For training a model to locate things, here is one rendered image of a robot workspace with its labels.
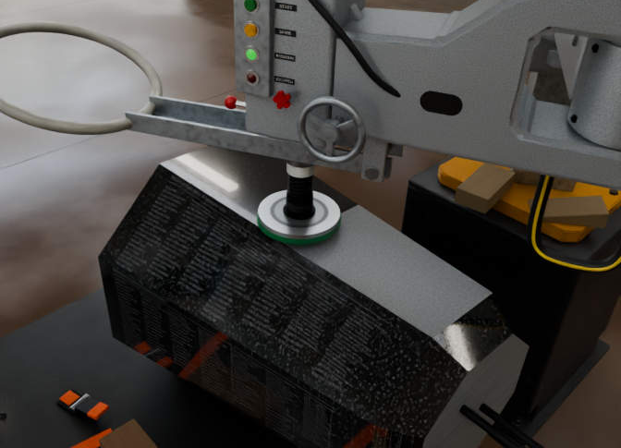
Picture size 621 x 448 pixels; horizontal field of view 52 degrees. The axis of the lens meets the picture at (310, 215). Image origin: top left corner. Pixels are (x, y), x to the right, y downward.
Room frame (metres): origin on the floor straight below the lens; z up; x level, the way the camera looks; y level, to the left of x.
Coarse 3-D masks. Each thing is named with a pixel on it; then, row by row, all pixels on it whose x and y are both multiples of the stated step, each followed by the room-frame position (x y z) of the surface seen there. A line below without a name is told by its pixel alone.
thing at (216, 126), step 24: (144, 120) 1.44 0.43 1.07; (168, 120) 1.42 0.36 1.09; (192, 120) 1.51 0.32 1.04; (216, 120) 1.50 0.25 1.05; (240, 120) 1.47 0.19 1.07; (216, 144) 1.37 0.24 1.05; (240, 144) 1.35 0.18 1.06; (264, 144) 1.33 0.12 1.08; (288, 144) 1.31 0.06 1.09; (336, 144) 1.39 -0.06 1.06; (336, 168) 1.27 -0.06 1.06; (360, 168) 1.25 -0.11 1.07
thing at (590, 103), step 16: (592, 48) 1.13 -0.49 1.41; (608, 48) 1.11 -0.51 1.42; (592, 64) 1.13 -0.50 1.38; (608, 64) 1.10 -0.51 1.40; (592, 80) 1.12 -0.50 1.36; (608, 80) 1.09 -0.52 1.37; (576, 96) 1.16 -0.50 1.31; (592, 96) 1.11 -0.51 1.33; (608, 96) 1.08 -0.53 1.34; (576, 112) 1.14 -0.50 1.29; (592, 112) 1.10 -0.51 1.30; (608, 112) 1.08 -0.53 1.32; (576, 128) 1.12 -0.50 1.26; (592, 128) 1.09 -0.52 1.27; (608, 128) 1.07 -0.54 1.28; (608, 144) 1.07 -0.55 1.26
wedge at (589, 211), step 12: (552, 204) 1.56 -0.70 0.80; (564, 204) 1.56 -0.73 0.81; (576, 204) 1.55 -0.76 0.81; (588, 204) 1.54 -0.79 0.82; (600, 204) 1.54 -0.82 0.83; (552, 216) 1.51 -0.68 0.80; (564, 216) 1.50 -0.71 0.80; (576, 216) 1.50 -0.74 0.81; (588, 216) 1.49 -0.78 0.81; (600, 216) 1.49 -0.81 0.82
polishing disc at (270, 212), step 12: (276, 192) 1.45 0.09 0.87; (264, 204) 1.39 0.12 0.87; (276, 204) 1.39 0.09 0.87; (324, 204) 1.40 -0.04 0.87; (336, 204) 1.40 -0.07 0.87; (264, 216) 1.33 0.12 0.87; (276, 216) 1.33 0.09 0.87; (324, 216) 1.35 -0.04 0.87; (336, 216) 1.35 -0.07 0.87; (276, 228) 1.28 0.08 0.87; (288, 228) 1.29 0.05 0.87; (300, 228) 1.29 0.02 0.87; (312, 228) 1.29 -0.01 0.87; (324, 228) 1.29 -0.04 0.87
